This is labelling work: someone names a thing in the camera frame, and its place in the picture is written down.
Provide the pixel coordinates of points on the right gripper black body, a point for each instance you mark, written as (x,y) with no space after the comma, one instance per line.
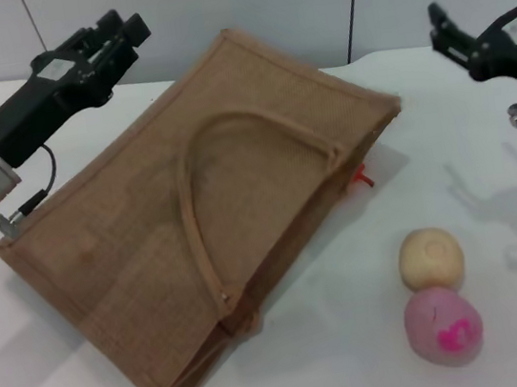
(512,47)

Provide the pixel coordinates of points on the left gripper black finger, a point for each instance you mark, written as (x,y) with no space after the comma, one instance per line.
(102,27)
(123,53)

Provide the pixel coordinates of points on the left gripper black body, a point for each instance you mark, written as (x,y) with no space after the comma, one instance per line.
(43,98)

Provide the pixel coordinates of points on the brown woven handbag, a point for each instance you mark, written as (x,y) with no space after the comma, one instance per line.
(148,228)

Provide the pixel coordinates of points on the beige round bun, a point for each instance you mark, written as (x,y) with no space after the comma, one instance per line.
(431,258)

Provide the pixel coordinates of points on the pink bun with magenta mark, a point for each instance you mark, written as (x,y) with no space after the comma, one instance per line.
(443,326)

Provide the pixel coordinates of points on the dark vertical wall strip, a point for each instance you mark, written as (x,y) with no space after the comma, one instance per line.
(352,7)

